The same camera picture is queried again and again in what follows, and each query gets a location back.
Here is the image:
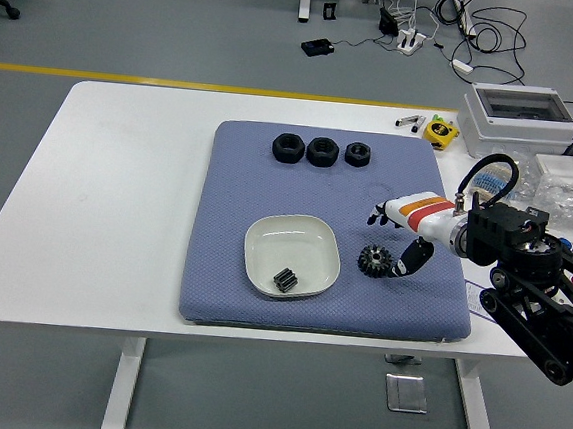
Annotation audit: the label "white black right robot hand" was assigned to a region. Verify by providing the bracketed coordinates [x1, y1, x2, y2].
[359, 186, 459, 286]

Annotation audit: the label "large steel gear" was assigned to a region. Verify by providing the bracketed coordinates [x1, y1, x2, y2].
[355, 243, 397, 281]

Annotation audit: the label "small dark gear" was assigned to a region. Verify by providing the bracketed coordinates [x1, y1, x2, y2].
[272, 267, 302, 296]

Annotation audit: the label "small black hex nut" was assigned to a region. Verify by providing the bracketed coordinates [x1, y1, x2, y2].
[343, 140, 373, 169]

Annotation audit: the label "large black hex nut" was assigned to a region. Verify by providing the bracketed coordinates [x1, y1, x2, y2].
[304, 134, 341, 169]
[270, 131, 307, 166]

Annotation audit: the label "small white box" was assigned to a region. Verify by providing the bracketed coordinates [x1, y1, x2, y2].
[533, 152, 573, 181]

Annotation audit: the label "flat black box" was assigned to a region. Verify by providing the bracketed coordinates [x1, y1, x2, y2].
[299, 35, 337, 59]

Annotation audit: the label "blue resistor tape strip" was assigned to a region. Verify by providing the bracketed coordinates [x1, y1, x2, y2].
[468, 159, 522, 204]

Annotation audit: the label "yellow tape measure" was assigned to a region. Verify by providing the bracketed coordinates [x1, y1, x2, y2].
[421, 113, 463, 153]

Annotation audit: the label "silver black marker pen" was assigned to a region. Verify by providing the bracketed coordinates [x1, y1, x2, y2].
[393, 113, 427, 135]

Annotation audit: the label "purple white label card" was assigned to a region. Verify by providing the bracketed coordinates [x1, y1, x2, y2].
[462, 281, 488, 316]

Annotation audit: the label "flat clear plastic bag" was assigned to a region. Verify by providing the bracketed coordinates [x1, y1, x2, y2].
[488, 144, 542, 178]

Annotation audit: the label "white square dish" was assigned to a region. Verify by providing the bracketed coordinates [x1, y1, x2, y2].
[238, 209, 345, 304]

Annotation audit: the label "clear plastic bag of parts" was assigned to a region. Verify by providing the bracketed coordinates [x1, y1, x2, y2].
[530, 174, 573, 232]

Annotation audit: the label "white power adapter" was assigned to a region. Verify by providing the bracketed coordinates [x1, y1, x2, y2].
[450, 57, 476, 76]

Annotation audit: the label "blue-grey padded mat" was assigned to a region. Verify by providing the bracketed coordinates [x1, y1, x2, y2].
[176, 115, 489, 350]

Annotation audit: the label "white power strip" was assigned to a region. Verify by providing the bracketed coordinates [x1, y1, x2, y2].
[395, 27, 428, 57]

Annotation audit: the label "metal floor plate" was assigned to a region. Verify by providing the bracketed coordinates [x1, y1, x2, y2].
[382, 372, 432, 416]

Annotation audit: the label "black power adapter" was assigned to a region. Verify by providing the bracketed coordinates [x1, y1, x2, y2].
[377, 6, 401, 37]

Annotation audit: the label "white table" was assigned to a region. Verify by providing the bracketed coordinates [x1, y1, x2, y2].
[0, 72, 573, 429]

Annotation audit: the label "grey electrical enclosure box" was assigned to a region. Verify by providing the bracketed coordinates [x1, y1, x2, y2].
[453, 79, 573, 168]

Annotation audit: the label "black floor cables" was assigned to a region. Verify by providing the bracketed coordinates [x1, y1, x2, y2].
[428, 0, 533, 89]

